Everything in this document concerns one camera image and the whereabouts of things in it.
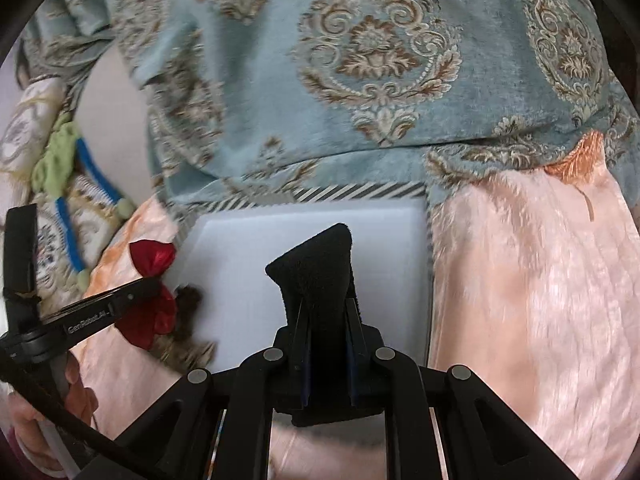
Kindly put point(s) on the left hand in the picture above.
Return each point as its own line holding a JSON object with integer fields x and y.
{"x": 25, "y": 438}

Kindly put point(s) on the embroidered cream pillow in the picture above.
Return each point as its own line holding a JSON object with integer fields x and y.
{"x": 94, "y": 218}

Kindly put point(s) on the teal damask blanket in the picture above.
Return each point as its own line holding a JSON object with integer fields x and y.
{"x": 255, "y": 97}

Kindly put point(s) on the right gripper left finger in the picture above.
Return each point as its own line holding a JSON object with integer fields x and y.
{"x": 214, "y": 426}

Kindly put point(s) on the red velvet bow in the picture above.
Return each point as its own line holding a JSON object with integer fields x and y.
{"x": 153, "y": 312}

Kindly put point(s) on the green blue plush toy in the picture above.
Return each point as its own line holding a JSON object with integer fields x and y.
{"x": 51, "y": 174}

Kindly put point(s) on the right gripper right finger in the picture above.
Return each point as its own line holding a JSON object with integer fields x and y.
{"x": 447, "y": 425}

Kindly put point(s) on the striped white tray box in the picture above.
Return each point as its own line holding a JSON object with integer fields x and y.
{"x": 242, "y": 259}

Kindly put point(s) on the pink quilted bedspread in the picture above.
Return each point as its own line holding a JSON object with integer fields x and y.
{"x": 536, "y": 289}

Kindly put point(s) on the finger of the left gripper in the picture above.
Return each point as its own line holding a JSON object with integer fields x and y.
{"x": 79, "y": 321}

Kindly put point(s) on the leopard print hair bow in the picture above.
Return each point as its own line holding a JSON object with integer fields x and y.
{"x": 179, "y": 350}

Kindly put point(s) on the black velvet hair band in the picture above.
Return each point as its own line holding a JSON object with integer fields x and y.
{"x": 329, "y": 373}

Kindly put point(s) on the embroidered bolster cushion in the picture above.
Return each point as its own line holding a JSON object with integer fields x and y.
{"x": 26, "y": 135}

